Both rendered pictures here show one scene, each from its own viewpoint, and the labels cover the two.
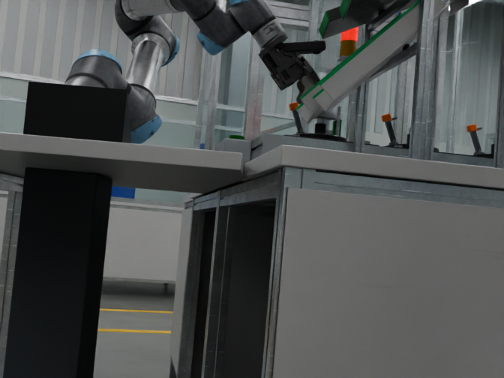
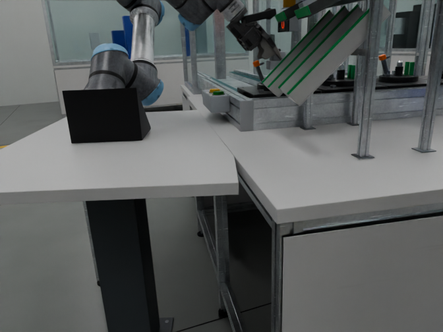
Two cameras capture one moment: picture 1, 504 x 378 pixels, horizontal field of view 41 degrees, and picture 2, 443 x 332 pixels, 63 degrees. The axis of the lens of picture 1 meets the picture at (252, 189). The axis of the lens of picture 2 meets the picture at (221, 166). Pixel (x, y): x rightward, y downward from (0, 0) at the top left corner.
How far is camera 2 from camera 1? 0.55 m
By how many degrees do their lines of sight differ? 22
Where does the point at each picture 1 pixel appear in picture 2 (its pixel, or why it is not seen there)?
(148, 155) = (167, 193)
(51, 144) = (91, 193)
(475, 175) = (427, 197)
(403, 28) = (354, 38)
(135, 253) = not seen: hidden behind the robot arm
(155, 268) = (167, 97)
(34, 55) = not seen: outside the picture
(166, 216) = (168, 66)
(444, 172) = (403, 201)
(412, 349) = (374, 316)
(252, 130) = (219, 40)
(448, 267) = (402, 263)
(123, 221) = not seen: hidden behind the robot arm
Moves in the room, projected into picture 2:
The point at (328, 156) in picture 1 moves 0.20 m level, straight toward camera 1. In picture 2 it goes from (314, 209) to (337, 278)
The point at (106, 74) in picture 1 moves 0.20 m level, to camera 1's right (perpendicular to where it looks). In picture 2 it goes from (118, 66) to (179, 63)
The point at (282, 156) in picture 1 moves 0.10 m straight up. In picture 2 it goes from (277, 218) to (278, 164)
